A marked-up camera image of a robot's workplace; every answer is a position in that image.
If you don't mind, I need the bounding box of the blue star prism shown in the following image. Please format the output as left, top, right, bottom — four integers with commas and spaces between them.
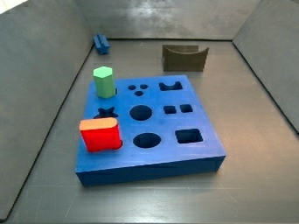
94, 33, 110, 54

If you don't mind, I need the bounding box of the blue shape sorter board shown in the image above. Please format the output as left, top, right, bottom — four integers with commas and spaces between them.
75, 75, 227, 186

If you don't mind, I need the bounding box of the dark curved fixture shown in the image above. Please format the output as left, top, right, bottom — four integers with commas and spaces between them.
163, 45, 210, 72

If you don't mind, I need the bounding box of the red rounded block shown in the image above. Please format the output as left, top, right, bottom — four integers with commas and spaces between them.
79, 117, 123, 152

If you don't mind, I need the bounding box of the green hexagonal peg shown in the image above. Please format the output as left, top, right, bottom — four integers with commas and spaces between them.
94, 66, 116, 98

